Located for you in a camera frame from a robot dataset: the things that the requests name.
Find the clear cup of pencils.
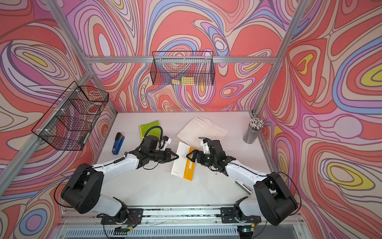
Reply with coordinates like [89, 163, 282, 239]
[243, 118, 264, 144]

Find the silver grey stapler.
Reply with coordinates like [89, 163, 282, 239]
[235, 179, 252, 195]

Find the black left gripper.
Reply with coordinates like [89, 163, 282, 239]
[148, 148, 180, 163]

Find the white yellow notebook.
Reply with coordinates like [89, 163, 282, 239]
[171, 142, 195, 181]

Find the black wire basket wall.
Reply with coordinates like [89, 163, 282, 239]
[31, 81, 109, 151]
[150, 50, 215, 86]

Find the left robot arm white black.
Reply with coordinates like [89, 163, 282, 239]
[60, 135, 179, 221]

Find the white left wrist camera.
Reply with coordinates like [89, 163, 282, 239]
[162, 135, 172, 148]

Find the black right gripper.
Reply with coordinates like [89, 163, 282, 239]
[186, 150, 217, 166]

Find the yellow sticky notes pad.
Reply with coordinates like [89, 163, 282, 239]
[171, 77, 195, 86]

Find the white lined notebook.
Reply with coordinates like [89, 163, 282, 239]
[177, 117, 228, 145]

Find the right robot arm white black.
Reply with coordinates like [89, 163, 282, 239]
[186, 137, 298, 226]

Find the black wire basket left wall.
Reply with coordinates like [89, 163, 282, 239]
[31, 81, 109, 151]

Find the black wire basket back wall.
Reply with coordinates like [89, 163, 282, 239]
[150, 50, 215, 86]

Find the blue black stapler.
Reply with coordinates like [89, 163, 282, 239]
[112, 132, 125, 155]

